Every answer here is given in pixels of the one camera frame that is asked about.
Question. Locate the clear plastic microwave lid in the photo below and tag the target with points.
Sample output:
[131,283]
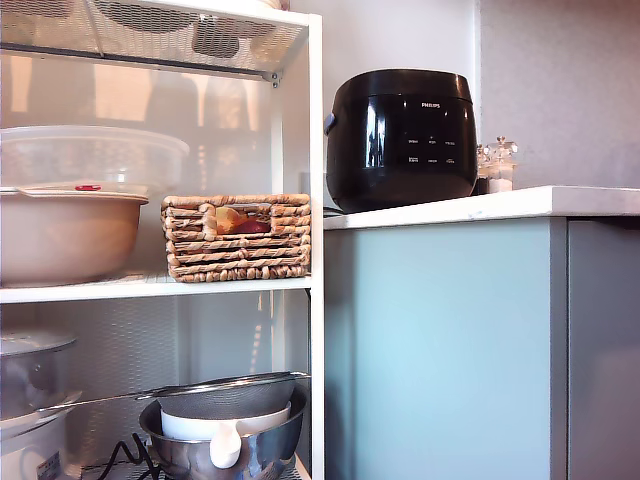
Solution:
[100,155]

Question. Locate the white metal shelf unit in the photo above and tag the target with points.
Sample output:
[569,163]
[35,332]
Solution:
[317,300]

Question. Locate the glass pot lid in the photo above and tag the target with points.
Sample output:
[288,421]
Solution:
[32,342]

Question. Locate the red apple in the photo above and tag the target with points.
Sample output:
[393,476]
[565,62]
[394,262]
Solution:
[254,227]

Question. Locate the woven wicker basket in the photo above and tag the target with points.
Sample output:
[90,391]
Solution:
[239,256]

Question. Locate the yellow fruit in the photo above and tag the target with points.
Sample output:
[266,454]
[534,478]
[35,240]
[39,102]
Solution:
[227,218]

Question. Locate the black Philips rice cooker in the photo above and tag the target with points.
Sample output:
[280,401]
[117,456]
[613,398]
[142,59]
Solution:
[385,165]

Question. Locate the grey-blue kitchen cabinet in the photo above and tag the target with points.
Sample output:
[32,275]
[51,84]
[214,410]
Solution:
[440,350]

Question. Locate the clear pepper mill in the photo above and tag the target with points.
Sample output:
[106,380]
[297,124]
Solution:
[483,167]

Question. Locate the metal mesh sieve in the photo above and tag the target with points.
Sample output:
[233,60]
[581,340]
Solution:
[227,401]

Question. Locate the clear salt mill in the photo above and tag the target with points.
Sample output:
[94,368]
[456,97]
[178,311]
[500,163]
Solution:
[502,172]

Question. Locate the pale round cup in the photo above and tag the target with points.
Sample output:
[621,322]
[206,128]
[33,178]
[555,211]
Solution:
[262,46]

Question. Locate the steel mixing bowl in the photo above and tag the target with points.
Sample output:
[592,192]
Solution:
[255,450]

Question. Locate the dark square container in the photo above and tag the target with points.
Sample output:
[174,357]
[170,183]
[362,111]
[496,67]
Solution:
[216,37]

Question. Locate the large beige bowl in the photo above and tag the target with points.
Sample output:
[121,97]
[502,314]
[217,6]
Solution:
[65,242]

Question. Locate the steel pot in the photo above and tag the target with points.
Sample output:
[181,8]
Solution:
[32,380]

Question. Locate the white electric cooker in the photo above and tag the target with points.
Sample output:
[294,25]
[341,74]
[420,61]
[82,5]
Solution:
[25,450]

